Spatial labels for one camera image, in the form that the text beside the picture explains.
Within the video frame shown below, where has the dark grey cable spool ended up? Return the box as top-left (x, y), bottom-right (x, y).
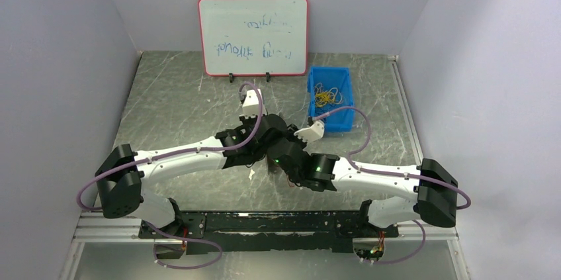
top-left (266, 158), bottom-right (284, 175)

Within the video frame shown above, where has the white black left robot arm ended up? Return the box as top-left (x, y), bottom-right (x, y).
top-left (95, 114), bottom-right (297, 233)

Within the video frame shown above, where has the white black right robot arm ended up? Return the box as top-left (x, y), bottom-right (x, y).
top-left (267, 138), bottom-right (458, 228)

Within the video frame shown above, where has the blue plastic bin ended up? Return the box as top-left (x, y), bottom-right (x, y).
top-left (307, 66), bottom-right (355, 132)

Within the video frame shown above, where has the red framed whiteboard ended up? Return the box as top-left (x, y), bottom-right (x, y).
top-left (198, 0), bottom-right (309, 77)

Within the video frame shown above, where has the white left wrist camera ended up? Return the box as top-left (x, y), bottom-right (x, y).
top-left (242, 89), bottom-right (267, 118)

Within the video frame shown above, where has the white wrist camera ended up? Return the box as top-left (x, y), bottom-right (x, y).
top-left (294, 120), bottom-right (325, 143)
top-left (242, 89), bottom-right (267, 118)

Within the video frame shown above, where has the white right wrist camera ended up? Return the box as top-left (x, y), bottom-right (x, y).
top-left (294, 120), bottom-right (325, 143)

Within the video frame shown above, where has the yellow wire bundle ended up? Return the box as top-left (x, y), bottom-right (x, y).
top-left (312, 87), bottom-right (345, 109)

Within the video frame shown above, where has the black base frame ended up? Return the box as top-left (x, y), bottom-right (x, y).
top-left (138, 210), bottom-right (400, 255)

